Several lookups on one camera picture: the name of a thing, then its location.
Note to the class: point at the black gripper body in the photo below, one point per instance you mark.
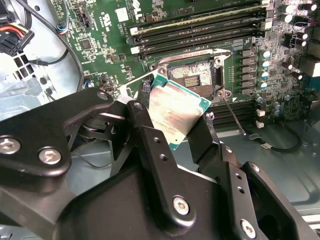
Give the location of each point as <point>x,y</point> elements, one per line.
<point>120,210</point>

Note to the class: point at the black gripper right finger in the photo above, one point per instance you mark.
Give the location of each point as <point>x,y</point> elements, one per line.
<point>207,145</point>

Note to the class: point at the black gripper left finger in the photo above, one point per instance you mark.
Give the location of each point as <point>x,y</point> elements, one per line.
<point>30,130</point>

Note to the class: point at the silver CPU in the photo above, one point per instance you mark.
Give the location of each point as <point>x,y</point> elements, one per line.
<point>175,110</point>

